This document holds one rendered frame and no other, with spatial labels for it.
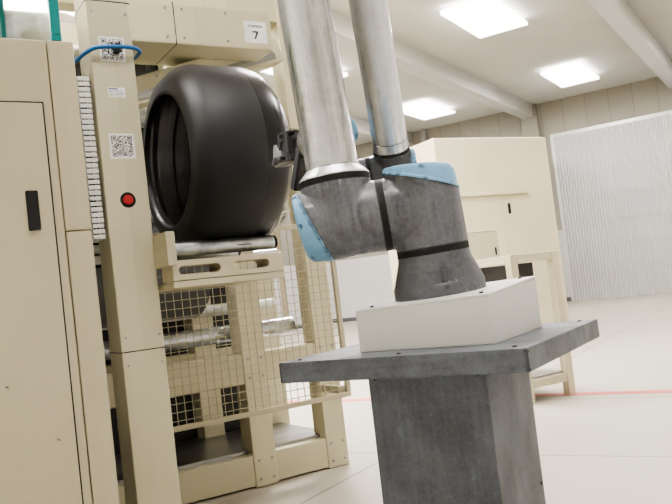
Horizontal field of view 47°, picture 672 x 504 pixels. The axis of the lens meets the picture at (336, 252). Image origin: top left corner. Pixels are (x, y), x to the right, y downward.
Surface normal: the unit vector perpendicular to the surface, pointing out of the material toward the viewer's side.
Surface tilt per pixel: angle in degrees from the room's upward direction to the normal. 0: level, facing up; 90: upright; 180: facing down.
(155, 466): 90
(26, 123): 90
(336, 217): 90
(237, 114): 76
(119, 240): 90
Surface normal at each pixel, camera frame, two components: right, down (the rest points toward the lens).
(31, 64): 0.51, -0.10
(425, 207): -0.06, 0.00
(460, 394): -0.52, 0.02
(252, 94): 0.40, -0.57
